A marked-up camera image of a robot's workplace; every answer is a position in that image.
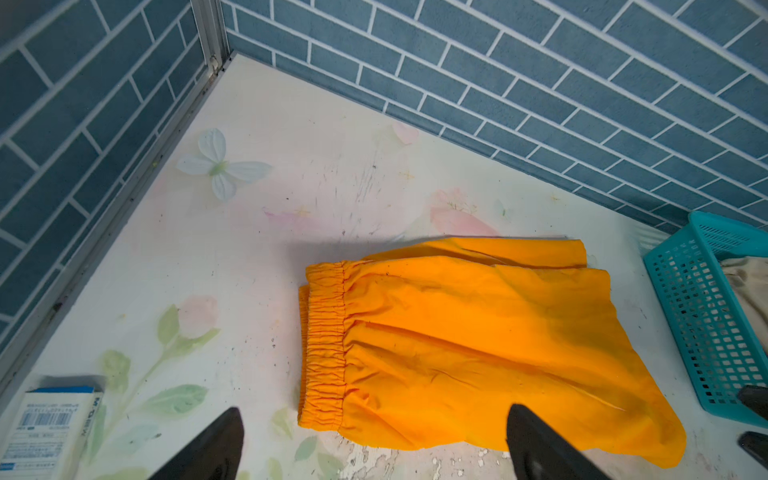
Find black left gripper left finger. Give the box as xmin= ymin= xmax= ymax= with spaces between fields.
xmin=150 ymin=407 xmax=245 ymax=480

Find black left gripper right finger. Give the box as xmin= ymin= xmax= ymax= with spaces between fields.
xmin=506 ymin=404 xmax=609 ymax=480

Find teal plastic basket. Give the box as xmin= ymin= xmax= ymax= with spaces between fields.
xmin=643 ymin=212 xmax=767 ymax=428

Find beige shorts in basket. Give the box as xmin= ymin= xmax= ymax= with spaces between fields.
xmin=720 ymin=256 xmax=768 ymax=352

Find left aluminium corner post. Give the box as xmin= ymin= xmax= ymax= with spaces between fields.
xmin=1 ymin=1 xmax=231 ymax=406

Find orange shorts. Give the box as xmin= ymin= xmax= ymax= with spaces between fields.
xmin=297 ymin=237 xmax=687 ymax=468

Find small white blue box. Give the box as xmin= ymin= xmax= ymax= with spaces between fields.
xmin=1 ymin=386 xmax=103 ymax=479

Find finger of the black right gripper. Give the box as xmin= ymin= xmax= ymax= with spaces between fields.
xmin=737 ymin=431 xmax=768 ymax=469
xmin=737 ymin=385 xmax=768 ymax=420

